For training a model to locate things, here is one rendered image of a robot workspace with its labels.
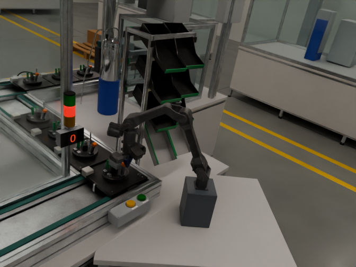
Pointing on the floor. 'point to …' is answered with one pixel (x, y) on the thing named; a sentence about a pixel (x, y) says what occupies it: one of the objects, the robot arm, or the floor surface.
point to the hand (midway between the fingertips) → (127, 161)
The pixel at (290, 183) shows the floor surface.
